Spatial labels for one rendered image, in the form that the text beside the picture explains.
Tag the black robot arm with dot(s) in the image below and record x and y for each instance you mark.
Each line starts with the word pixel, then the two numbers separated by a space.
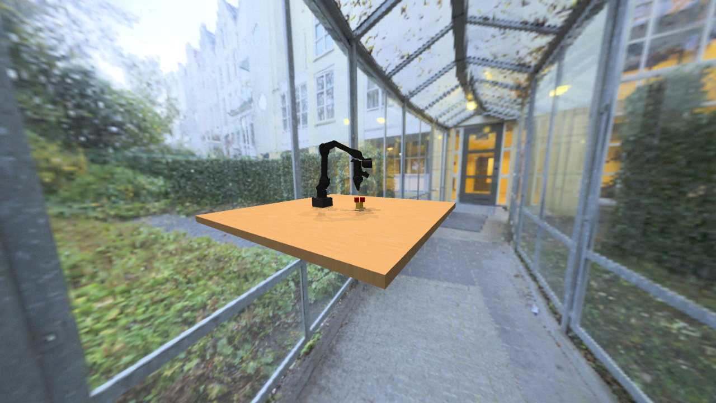
pixel 324 148

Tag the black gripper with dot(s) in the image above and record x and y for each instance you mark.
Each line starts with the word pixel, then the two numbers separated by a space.
pixel 357 178

